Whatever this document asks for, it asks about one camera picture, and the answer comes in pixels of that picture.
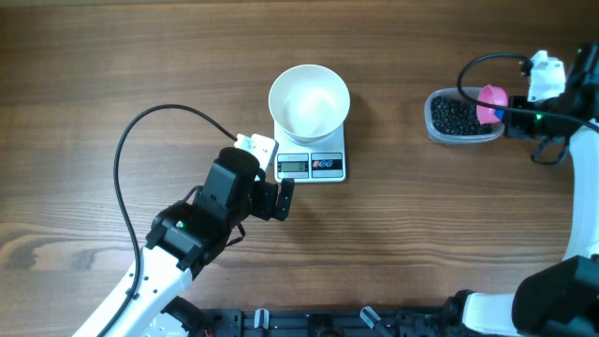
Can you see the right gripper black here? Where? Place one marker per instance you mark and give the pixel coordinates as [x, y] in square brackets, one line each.
[515, 126]

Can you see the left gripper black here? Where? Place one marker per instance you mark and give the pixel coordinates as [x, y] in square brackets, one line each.
[266, 208]

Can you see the pink scoop blue handle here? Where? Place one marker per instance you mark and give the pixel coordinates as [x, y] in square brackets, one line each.
[496, 100]

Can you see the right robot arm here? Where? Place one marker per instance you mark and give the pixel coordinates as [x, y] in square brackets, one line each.
[561, 105]

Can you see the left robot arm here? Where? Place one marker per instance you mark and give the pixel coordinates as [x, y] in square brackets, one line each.
[185, 238]

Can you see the white digital kitchen scale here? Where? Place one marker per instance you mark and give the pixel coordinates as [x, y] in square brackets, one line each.
[321, 161]

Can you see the white ceramic bowl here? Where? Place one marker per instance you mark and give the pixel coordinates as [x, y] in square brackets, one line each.
[309, 102]

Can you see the clear plastic container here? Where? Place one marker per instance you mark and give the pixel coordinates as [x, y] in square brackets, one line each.
[435, 136]

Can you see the black beans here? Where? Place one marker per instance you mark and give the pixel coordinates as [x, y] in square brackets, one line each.
[458, 118]

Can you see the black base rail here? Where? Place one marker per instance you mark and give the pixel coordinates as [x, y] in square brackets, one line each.
[327, 323]

